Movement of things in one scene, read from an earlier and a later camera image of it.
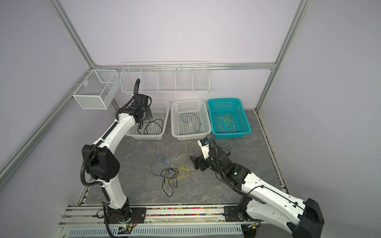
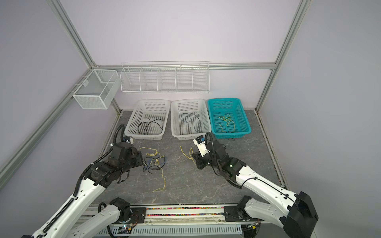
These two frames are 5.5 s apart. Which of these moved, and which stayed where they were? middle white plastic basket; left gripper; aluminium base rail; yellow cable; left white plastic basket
Moved: yellow cable; left gripper
Stayed: left white plastic basket; middle white plastic basket; aluminium base rail
